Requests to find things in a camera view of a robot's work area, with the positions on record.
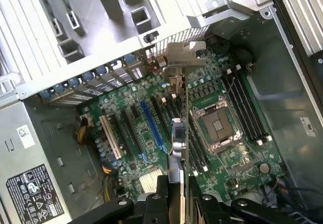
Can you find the black thumb screw knob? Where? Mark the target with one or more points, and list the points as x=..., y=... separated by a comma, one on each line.
x=150, y=36

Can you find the silver coin cell battery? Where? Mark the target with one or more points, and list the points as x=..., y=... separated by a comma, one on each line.
x=264, y=168

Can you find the green motherboard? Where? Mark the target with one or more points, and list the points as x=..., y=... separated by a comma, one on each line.
x=227, y=163

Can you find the silver metal PC case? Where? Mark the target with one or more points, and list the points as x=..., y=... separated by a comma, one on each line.
x=277, y=103

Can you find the black RAM slot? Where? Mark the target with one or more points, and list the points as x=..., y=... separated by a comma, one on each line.
x=202, y=152
x=244, y=108
x=193, y=166
x=238, y=110
x=255, y=104
x=205, y=145
x=198, y=158
x=249, y=106

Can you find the blue expansion slot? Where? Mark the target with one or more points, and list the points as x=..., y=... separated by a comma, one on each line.
x=151, y=126

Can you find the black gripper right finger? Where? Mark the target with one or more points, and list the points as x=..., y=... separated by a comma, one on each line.
x=209, y=209

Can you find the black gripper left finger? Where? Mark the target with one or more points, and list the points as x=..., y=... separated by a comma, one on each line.
x=162, y=203

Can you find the silver vented slot cover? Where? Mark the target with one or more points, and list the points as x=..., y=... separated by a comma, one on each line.
x=84, y=92
x=101, y=85
x=61, y=99
x=135, y=72
x=117, y=79

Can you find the grey power supply unit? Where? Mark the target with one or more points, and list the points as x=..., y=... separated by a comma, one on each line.
x=32, y=158

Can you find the white expansion slot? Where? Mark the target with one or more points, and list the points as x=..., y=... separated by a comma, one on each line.
x=111, y=137

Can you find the black round rear fan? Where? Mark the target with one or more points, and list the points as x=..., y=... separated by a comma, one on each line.
x=245, y=56

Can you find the short black expansion slot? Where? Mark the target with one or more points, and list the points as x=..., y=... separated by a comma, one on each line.
x=135, y=113

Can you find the silver CPU socket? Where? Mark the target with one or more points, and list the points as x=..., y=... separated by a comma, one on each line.
x=217, y=124

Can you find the silver finned chipset heatsink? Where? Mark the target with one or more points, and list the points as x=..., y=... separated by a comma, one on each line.
x=149, y=181

